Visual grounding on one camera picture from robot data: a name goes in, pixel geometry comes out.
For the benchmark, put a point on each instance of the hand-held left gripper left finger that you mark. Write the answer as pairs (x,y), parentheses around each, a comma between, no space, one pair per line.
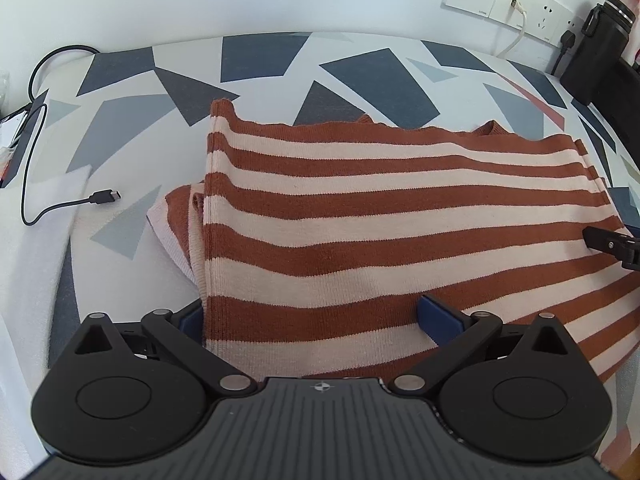
(192,320)

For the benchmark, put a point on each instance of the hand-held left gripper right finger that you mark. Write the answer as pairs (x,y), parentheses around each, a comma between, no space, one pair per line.
(440,322)

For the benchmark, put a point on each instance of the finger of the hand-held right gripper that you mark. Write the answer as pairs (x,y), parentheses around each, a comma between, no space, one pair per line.
(612,245)

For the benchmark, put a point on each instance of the brown white striped sweater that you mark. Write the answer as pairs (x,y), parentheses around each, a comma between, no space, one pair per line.
(375,220)

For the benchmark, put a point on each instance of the black bottle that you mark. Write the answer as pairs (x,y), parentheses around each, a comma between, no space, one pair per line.
(597,45)

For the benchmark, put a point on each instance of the black power plug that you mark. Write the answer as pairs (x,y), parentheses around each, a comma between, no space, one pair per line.
(567,40)

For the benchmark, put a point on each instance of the geometric patterned tablecloth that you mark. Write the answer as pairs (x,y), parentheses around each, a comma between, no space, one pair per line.
(350,75)

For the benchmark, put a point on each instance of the white power wall socket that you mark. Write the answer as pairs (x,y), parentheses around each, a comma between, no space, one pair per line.
(547,12)
(575,25)

